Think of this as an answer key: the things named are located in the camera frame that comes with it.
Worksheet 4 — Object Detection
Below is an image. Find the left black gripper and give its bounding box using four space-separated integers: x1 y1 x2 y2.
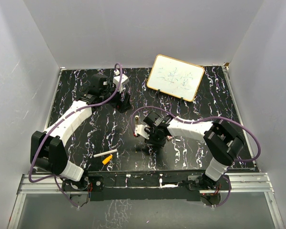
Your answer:
100 81 132 113

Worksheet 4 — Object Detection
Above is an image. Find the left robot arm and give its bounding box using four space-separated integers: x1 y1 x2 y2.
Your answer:
30 70 131 190

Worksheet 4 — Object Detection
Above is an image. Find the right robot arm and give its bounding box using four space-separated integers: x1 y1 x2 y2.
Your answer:
134 112 245 189

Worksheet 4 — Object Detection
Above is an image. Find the white marker pen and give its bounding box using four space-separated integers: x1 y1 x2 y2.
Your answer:
93 149 118 158

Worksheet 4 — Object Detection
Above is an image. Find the orange marker cap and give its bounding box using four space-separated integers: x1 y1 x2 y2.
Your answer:
102 154 113 165

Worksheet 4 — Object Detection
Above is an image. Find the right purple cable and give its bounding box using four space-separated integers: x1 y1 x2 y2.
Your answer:
131 106 262 207

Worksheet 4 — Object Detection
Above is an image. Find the purple cable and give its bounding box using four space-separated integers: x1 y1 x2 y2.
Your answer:
131 106 262 207
28 62 124 208

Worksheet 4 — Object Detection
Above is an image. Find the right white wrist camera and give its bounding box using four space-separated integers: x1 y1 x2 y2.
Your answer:
133 124 150 139

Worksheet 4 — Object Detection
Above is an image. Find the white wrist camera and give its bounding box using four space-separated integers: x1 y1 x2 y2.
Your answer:
113 74 129 93
133 124 150 139

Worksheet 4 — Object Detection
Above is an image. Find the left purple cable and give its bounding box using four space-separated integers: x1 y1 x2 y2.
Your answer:
28 62 124 208

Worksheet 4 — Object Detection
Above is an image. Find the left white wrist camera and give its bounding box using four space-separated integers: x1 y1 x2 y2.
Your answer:
113 74 129 93

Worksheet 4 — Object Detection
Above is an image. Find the small whiteboard with wooden frame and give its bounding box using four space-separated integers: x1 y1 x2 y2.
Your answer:
146 54 205 102

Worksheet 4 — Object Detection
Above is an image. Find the aluminium rail frame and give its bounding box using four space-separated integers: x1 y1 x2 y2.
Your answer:
8 170 285 229

